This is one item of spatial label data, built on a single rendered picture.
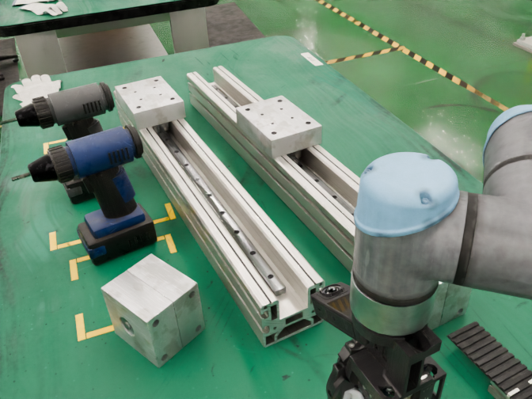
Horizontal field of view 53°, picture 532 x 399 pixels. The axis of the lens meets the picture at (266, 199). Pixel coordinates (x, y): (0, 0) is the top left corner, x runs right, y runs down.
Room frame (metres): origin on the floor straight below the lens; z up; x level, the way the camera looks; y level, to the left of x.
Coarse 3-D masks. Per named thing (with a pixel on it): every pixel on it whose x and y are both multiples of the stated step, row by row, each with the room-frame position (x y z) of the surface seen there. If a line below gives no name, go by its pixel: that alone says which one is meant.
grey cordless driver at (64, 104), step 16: (48, 96) 0.90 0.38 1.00; (64, 96) 0.90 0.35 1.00; (80, 96) 0.90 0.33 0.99; (96, 96) 0.91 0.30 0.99; (16, 112) 0.87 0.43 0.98; (32, 112) 0.87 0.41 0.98; (48, 112) 0.87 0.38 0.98; (64, 112) 0.88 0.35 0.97; (80, 112) 0.89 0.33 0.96; (96, 112) 0.91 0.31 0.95; (64, 128) 0.90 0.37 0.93; (80, 128) 0.90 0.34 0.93; (96, 128) 0.91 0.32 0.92; (80, 192) 0.86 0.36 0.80
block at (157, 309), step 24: (144, 264) 0.57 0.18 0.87; (168, 264) 0.56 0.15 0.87; (120, 288) 0.52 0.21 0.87; (144, 288) 0.52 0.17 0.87; (168, 288) 0.52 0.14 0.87; (192, 288) 0.52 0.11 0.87; (120, 312) 0.50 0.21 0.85; (144, 312) 0.48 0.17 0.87; (168, 312) 0.48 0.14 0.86; (192, 312) 0.51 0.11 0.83; (120, 336) 0.52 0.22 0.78; (144, 336) 0.47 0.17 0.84; (168, 336) 0.48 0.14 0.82; (192, 336) 0.51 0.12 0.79
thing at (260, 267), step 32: (160, 160) 0.87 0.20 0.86; (192, 160) 0.93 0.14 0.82; (192, 192) 0.76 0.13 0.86; (224, 192) 0.78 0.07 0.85; (192, 224) 0.73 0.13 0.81; (224, 224) 0.70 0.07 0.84; (256, 224) 0.66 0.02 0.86; (224, 256) 0.59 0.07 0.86; (256, 256) 0.61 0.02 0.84; (288, 256) 0.58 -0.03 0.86; (256, 288) 0.52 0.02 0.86; (288, 288) 0.55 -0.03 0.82; (320, 288) 0.53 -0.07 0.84; (256, 320) 0.50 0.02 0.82; (288, 320) 0.51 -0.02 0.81; (320, 320) 0.52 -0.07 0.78
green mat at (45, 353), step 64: (128, 64) 1.60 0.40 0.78; (192, 64) 1.57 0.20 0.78; (256, 64) 1.54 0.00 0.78; (192, 128) 1.15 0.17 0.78; (384, 128) 1.09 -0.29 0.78; (0, 192) 0.92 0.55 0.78; (64, 192) 0.91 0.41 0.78; (256, 192) 0.86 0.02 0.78; (0, 256) 0.71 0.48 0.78; (64, 256) 0.70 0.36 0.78; (128, 256) 0.69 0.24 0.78; (192, 256) 0.68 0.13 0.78; (320, 256) 0.67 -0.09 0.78; (0, 320) 0.57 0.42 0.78; (64, 320) 0.56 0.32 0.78; (512, 320) 0.51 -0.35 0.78; (0, 384) 0.45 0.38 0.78; (64, 384) 0.44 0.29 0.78; (128, 384) 0.44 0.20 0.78; (192, 384) 0.43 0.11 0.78; (256, 384) 0.42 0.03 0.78; (320, 384) 0.42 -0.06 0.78; (448, 384) 0.41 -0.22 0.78
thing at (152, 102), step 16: (144, 80) 1.17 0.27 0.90; (160, 80) 1.16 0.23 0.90; (128, 96) 1.08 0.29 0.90; (144, 96) 1.08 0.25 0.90; (160, 96) 1.07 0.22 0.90; (176, 96) 1.07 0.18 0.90; (128, 112) 1.04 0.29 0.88; (144, 112) 1.01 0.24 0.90; (160, 112) 1.02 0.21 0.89; (176, 112) 1.03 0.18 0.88; (160, 128) 1.03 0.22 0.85
